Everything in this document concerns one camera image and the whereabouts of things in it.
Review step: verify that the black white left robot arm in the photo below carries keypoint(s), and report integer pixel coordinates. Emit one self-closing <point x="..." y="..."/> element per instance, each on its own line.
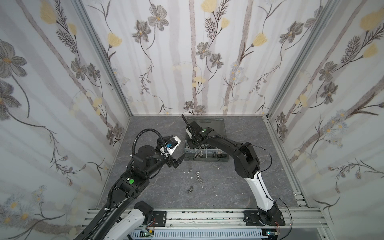
<point x="126" y="189"/>

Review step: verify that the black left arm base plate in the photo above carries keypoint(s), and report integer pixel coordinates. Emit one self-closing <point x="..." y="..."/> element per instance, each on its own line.
<point x="159" y="219"/>

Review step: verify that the white slotted cable duct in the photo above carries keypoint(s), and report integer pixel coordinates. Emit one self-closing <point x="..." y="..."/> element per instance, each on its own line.
<point x="200" y="234"/>

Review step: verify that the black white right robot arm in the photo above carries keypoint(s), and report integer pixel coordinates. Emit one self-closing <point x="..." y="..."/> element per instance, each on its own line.
<point x="246" y="162"/>

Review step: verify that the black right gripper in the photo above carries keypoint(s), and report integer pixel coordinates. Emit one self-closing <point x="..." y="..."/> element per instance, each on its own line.
<point x="192" y="132"/>

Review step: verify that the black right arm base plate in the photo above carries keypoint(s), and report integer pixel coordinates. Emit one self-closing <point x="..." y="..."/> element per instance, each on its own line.
<point x="253" y="217"/>

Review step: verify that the aluminium front rail frame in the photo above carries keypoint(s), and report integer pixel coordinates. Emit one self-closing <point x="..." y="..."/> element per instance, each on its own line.
<point x="302" y="223"/>

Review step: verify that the green plastic organizer box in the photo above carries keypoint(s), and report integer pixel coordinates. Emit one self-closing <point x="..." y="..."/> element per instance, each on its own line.
<point x="207" y="149"/>

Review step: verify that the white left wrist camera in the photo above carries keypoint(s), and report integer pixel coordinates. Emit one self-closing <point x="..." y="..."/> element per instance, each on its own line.
<point x="168" y="145"/>

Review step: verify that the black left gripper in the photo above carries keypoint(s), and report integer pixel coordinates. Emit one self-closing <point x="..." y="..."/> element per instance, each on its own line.
<point x="170" y="162"/>

